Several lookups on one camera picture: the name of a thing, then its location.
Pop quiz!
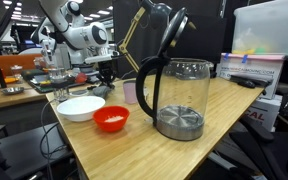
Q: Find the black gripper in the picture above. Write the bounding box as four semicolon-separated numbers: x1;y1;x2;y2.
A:
98;61;117;90

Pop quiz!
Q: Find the grey cloth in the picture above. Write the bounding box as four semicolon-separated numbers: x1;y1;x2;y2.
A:
91;84;114;100

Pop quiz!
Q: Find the pink cup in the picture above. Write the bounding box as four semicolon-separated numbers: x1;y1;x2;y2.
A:
122;80;139;105

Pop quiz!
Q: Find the white bowl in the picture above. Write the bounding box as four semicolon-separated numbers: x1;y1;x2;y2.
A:
56;95;106;123

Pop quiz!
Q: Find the red bowl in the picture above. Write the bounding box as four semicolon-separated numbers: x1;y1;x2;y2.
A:
92;105;131;133

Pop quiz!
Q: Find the yellow toy block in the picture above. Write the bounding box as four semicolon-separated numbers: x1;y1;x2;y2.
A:
38;79;52;88

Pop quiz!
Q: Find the dark metal tray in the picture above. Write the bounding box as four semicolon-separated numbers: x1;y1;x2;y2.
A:
21;68;85;94

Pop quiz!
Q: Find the glass electric kettle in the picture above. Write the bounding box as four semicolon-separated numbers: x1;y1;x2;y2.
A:
135;7;212;142

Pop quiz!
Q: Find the glass jar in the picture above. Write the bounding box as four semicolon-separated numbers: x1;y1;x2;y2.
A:
9;64;24;81

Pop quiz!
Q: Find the small metal dish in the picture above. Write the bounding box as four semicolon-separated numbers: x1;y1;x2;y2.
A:
1;86;26;96

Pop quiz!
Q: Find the black curtain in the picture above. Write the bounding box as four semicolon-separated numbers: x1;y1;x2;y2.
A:
112;0;227;79

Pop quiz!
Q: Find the wooden side table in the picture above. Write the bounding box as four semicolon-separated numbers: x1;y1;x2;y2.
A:
0;79;57;112

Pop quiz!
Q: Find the orange partition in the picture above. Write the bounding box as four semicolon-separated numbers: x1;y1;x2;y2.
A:
0;53;44;77

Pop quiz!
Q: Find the black padded seat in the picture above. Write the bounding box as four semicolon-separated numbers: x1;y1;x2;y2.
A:
0;122;74;180

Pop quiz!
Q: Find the black stapler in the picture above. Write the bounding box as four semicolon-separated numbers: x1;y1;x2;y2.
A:
229;73;274;89

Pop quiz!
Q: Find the white cardboard box pink top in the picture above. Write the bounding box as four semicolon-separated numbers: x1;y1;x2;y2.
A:
217;52;285;100

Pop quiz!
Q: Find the white cardboard box red print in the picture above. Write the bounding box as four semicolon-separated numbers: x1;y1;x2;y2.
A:
247;94;283;132

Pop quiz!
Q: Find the clear plastic storage bin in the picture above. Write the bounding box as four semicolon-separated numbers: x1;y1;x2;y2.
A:
231;0;288;57

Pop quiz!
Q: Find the black office chair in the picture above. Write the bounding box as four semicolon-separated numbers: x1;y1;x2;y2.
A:
228;114;288;180

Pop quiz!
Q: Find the lamp power cable with switch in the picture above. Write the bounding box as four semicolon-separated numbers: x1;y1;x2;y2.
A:
38;79;120;180

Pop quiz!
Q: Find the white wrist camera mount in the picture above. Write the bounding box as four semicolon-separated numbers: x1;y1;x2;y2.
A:
83;52;121;65

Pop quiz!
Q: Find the white ringed cable grommet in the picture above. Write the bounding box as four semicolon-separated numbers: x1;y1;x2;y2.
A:
68;89;89;98

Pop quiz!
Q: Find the black cable hose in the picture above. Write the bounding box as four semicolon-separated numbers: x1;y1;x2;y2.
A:
0;0;18;58

